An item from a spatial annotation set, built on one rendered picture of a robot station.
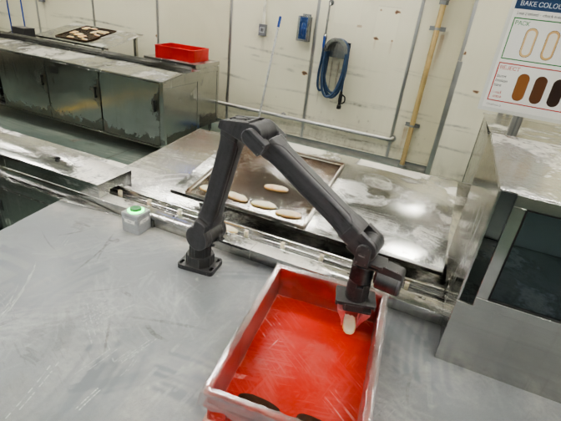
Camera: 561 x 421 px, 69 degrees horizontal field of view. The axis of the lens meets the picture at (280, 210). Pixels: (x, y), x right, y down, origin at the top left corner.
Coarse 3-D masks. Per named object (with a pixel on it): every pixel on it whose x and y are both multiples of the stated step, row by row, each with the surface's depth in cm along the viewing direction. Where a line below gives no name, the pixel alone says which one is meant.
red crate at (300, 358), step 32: (288, 320) 112; (320, 320) 113; (256, 352) 101; (288, 352) 102; (320, 352) 103; (352, 352) 104; (256, 384) 92; (288, 384) 93; (320, 384) 94; (352, 384) 95; (224, 416) 79; (320, 416) 87; (352, 416) 88
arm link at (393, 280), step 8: (360, 248) 94; (368, 248) 93; (360, 256) 95; (368, 256) 94; (376, 256) 99; (360, 264) 96; (368, 264) 95; (376, 264) 96; (384, 264) 96; (392, 264) 97; (384, 272) 96; (392, 272) 95; (400, 272) 94; (376, 280) 96; (384, 280) 96; (392, 280) 95; (400, 280) 94; (384, 288) 96; (392, 288) 95; (400, 288) 98
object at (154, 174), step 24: (192, 144) 231; (216, 144) 235; (144, 168) 194; (168, 168) 197; (192, 168) 200; (144, 192) 171; (168, 192) 174; (240, 216) 162; (456, 216) 183; (312, 240) 152; (408, 288) 131
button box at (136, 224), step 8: (128, 208) 143; (144, 208) 144; (128, 216) 140; (136, 216) 138; (144, 216) 142; (128, 224) 141; (136, 224) 140; (144, 224) 143; (152, 224) 147; (136, 232) 141
